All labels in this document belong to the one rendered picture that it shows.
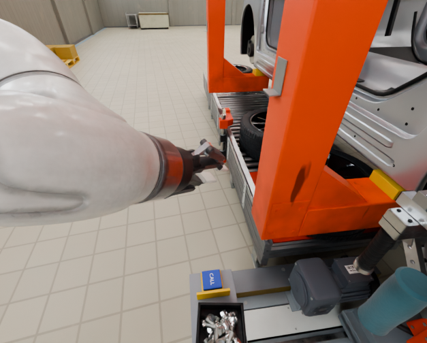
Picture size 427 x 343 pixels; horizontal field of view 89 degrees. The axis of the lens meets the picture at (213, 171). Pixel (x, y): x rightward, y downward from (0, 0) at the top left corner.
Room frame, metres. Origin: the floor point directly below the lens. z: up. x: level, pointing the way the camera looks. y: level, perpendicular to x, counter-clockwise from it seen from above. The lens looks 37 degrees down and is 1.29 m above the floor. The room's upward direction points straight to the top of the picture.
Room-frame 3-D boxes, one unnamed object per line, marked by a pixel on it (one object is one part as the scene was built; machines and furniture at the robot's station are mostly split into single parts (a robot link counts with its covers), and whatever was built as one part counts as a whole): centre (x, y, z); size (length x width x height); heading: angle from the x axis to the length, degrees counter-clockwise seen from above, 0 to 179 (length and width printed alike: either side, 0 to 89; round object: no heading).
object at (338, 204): (0.67, -0.60, 0.69); 0.52 x 0.17 x 0.35; 97
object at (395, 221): (0.30, -0.42, 0.93); 0.09 x 0.05 x 0.05; 97
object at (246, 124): (1.74, -0.57, 0.39); 0.66 x 0.66 x 0.24
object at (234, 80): (2.58, -0.36, 0.69); 0.52 x 0.17 x 0.35; 97
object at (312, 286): (0.46, -0.57, 0.26); 0.42 x 0.18 x 0.35; 97
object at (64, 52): (6.50, 4.22, 0.21); 1.21 x 0.80 x 0.42; 15
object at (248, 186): (1.88, -0.15, 0.28); 2.47 x 0.09 x 0.22; 7
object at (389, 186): (0.69, -0.77, 0.70); 0.14 x 0.14 x 0.05; 7
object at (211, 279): (0.40, 0.01, 0.47); 0.07 x 0.07 x 0.02; 7
